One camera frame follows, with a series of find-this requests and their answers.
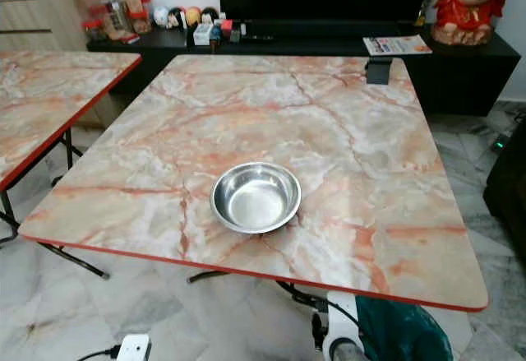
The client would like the light wooden cabinet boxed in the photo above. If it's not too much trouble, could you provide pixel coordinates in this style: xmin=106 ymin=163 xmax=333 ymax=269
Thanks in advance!
xmin=0 ymin=0 xmax=108 ymax=54

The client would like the small clear red-lid jar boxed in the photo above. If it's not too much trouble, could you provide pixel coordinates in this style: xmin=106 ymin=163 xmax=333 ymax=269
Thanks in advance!
xmin=82 ymin=20 xmax=106 ymax=44

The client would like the tall clear red-lid jar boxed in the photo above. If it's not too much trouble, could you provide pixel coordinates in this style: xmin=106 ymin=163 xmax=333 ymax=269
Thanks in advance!
xmin=96 ymin=0 xmax=124 ymax=38

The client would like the orange snack red-lid jar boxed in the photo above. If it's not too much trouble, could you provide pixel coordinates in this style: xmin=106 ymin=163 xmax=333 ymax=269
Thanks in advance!
xmin=122 ymin=0 xmax=143 ymax=23

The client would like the small white figurine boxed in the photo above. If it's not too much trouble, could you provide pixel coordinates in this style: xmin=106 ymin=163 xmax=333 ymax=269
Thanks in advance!
xmin=153 ymin=7 xmax=170 ymax=30

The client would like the small white box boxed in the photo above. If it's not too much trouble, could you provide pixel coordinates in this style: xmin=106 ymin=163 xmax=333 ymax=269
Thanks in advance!
xmin=193 ymin=22 xmax=215 ymax=47

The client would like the round yellow figurine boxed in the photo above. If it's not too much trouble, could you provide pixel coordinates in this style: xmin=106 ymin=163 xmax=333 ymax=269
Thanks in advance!
xmin=184 ymin=6 xmax=202 ymax=28

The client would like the stainless steel bowl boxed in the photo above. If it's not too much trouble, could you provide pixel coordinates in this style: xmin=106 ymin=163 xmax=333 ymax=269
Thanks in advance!
xmin=210 ymin=162 xmax=302 ymax=235

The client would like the black table clamp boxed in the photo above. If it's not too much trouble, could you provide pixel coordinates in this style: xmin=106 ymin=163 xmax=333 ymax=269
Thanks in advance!
xmin=366 ymin=57 xmax=394 ymax=86

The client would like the printed paper leaflet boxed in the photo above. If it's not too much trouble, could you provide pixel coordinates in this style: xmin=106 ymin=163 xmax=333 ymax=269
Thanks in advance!
xmin=362 ymin=35 xmax=433 ymax=57

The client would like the teal bag-lined bin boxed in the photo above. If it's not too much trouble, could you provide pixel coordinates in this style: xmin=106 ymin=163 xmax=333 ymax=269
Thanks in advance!
xmin=355 ymin=295 xmax=454 ymax=361

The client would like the black tv console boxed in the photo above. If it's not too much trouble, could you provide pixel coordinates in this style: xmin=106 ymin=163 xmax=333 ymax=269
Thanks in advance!
xmin=86 ymin=22 xmax=521 ymax=117

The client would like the red seated statue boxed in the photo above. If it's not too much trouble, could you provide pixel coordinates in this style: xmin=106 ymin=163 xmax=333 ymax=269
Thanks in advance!
xmin=430 ymin=0 xmax=515 ymax=48

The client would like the black device green light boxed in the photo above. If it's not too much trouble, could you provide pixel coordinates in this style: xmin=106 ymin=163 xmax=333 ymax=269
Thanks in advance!
xmin=491 ymin=131 xmax=515 ymax=153

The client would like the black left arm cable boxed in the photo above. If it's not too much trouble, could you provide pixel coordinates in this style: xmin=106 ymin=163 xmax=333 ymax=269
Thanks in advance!
xmin=78 ymin=345 xmax=121 ymax=361

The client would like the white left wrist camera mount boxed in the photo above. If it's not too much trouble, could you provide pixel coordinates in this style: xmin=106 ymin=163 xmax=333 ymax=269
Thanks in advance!
xmin=117 ymin=334 xmax=152 ymax=361

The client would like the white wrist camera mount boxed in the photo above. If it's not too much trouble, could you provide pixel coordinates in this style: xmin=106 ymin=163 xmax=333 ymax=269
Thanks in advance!
xmin=117 ymin=334 xmax=152 ymax=361
xmin=321 ymin=291 xmax=367 ymax=361

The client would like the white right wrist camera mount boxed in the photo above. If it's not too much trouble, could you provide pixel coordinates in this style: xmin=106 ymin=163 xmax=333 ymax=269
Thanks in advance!
xmin=321 ymin=291 xmax=367 ymax=361

